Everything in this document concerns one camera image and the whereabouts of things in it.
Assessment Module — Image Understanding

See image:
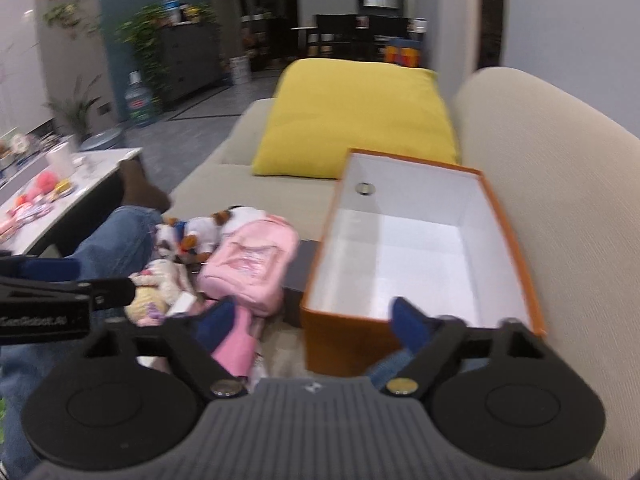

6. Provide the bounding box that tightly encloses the small white card box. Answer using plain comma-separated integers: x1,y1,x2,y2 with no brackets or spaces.
165,294,197,319

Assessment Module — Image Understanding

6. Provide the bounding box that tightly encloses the person's left leg in jeans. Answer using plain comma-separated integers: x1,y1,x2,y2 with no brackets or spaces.
0,205,166,461

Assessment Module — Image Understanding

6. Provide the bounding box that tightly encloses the plush dog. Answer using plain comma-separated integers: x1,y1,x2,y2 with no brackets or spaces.
152,208,233,264

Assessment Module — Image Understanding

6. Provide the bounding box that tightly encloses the beige sofa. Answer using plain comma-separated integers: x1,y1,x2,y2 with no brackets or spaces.
165,66,640,480

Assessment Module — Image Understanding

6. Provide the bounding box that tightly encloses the white paper roll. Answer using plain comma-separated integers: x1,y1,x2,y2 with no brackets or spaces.
46,142,76,176

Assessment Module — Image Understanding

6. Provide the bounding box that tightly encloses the hanging green plant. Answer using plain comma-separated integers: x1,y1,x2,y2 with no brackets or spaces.
42,4,98,39

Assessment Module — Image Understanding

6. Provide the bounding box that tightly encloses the white crochet bunny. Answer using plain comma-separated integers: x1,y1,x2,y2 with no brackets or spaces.
125,259,190,327

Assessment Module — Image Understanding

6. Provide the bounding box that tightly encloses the pink fluffy toy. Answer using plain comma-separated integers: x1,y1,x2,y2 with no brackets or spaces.
26,170,57,197

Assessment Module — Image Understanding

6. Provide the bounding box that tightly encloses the yellow pillow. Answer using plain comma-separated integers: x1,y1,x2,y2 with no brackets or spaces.
251,58,462,181

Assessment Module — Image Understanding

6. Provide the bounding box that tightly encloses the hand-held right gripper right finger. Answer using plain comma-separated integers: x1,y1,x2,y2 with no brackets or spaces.
382,296,546,400

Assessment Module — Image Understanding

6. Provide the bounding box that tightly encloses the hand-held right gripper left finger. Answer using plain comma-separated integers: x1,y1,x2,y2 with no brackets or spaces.
100,296,249,402

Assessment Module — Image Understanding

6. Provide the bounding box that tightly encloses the white top coffee table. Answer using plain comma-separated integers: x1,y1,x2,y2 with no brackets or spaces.
0,147,144,257

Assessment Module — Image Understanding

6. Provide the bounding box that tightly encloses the small floor plant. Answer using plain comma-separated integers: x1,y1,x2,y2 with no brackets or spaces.
47,75,103,143

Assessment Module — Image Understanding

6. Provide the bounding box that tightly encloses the large water bottle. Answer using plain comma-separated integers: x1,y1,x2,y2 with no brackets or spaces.
123,71,157,127

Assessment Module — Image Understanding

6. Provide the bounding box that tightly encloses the colourful toy box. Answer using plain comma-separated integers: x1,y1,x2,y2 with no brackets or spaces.
384,37,426,68

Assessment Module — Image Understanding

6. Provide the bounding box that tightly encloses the tall green houseplant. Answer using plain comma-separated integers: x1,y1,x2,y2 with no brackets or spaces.
116,4,173,107

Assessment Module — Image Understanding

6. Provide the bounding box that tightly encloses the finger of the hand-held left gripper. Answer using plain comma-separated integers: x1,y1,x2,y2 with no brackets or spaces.
0,276,137,310
0,255,82,283

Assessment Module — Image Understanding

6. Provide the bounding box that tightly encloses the pink cloth pouch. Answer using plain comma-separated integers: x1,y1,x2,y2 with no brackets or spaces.
210,305,262,381

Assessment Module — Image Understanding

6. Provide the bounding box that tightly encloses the grey trash bin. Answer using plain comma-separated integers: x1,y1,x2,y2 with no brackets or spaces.
79,127,126,152

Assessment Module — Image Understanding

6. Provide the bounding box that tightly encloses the dark grey cabinet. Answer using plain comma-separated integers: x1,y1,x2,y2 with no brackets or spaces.
160,22,223,103

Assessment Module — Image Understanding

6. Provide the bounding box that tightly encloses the orange cardboard box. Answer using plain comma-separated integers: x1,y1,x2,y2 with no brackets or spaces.
300,148,547,378

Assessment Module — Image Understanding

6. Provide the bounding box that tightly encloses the person's brown sock foot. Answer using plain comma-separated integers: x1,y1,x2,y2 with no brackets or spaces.
117,158,172,211

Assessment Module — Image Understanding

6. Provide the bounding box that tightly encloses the white bucket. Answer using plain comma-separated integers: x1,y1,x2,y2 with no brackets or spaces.
229,55,251,84

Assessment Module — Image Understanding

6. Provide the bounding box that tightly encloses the pink mini backpack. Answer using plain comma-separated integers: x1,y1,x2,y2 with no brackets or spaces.
196,214,301,317

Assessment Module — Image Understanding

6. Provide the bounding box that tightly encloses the dark dining table set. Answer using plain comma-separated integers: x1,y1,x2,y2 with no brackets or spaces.
315,14,411,61

